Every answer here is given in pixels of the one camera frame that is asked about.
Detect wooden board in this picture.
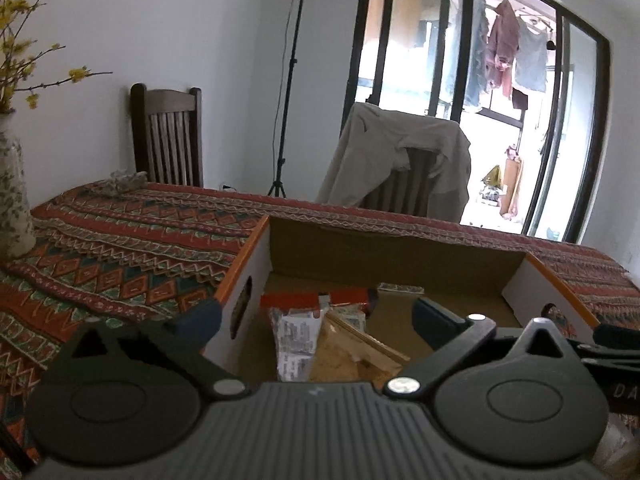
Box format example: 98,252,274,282
502,157,523,216

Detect yellow cracker packet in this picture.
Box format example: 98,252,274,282
307,310,411,383

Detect hanging light blue shirt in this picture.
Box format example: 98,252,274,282
515,15,551,93

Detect orange-red snack packet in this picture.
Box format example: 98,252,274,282
260,292,321,311

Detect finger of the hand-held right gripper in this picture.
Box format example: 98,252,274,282
570,324,640,363

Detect patterned red tablecloth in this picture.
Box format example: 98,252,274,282
0,180,640,480

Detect black sliding door frame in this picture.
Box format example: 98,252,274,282
342,0,613,246

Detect jacket-covered wooden chair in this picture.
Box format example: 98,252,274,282
360,147,441,218

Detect hanging blue jeans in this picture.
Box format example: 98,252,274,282
462,0,493,108

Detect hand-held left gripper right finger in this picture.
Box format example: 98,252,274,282
384,297,582,402

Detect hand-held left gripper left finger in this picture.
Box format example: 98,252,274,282
60,297,251,402

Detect yellow flower branches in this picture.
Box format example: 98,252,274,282
0,0,113,116

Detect black light stand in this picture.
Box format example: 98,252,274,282
266,0,317,198

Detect red snack packet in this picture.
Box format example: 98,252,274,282
327,287,373,307

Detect small floral cloth bundle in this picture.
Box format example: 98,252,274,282
97,170,148,195

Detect small snack packet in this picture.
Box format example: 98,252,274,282
377,282,426,295

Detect floral ceramic vase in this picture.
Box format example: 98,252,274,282
0,115,36,261

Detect orange cardboard box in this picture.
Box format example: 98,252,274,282
202,215,601,396

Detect silver white snack packet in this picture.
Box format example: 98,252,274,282
270,307,322,383

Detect dark wooden chair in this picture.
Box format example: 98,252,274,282
130,82,204,188

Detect beige jacket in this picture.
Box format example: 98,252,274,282
316,102,472,223

